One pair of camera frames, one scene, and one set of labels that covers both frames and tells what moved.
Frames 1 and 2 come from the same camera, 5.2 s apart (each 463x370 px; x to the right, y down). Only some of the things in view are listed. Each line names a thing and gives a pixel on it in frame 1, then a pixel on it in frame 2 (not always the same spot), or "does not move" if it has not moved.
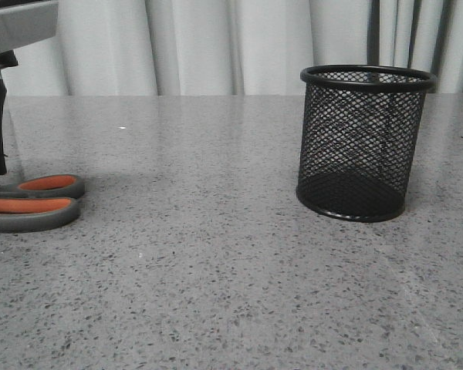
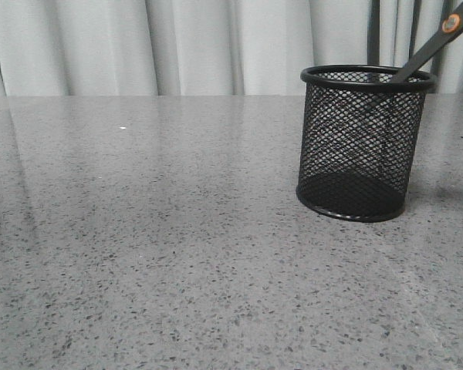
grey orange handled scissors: x=32 y=204 -> x=459 y=18
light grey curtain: x=246 y=47 does not move
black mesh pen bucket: x=359 y=139 does not move
